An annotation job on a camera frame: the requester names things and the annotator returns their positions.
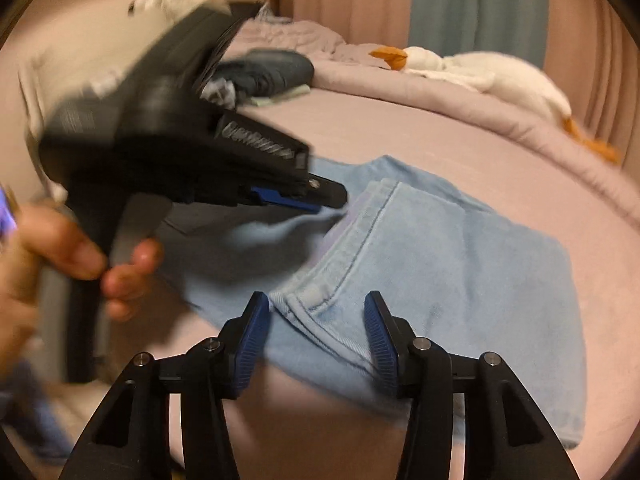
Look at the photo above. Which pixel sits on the pink curtain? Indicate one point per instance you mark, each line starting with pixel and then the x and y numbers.
pixel 591 55

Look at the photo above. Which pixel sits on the pink quilted comforter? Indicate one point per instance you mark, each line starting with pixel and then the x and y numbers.
pixel 348 68

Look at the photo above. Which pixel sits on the folded pale green garment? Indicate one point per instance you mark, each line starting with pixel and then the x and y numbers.
pixel 262 101

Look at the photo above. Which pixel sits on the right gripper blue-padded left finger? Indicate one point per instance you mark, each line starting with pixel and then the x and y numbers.
pixel 127 437

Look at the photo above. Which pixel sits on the light blue denim pants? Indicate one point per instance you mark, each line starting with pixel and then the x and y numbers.
pixel 459 273

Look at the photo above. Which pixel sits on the teal curtain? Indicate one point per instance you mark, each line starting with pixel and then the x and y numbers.
pixel 513 27

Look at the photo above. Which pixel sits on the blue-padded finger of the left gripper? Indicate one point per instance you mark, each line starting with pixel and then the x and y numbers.
pixel 325 192
pixel 272 197

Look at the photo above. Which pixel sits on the pink bed sheet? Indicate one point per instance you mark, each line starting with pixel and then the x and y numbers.
pixel 282 429

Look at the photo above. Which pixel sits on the folded dark navy garment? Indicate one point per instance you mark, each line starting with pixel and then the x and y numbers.
pixel 260 72

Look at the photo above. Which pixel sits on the white goose plush toy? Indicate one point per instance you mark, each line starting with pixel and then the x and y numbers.
pixel 505 77

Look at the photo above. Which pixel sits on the person's left hand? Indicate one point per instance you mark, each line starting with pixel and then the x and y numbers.
pixel 45 237

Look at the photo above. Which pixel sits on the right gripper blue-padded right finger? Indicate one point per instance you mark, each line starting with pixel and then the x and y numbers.
pixel 506 434

